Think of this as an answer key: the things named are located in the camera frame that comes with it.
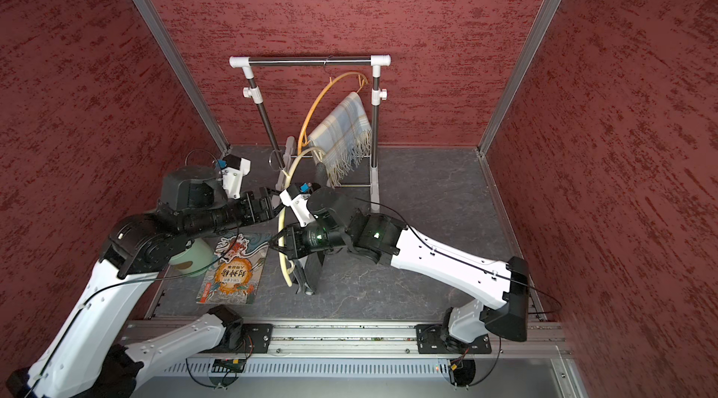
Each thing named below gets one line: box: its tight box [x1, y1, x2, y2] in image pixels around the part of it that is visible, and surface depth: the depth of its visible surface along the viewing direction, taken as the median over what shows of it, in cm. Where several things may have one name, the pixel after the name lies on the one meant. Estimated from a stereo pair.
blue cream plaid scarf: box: [308, 91, 373, 188], surface depth 93 cm
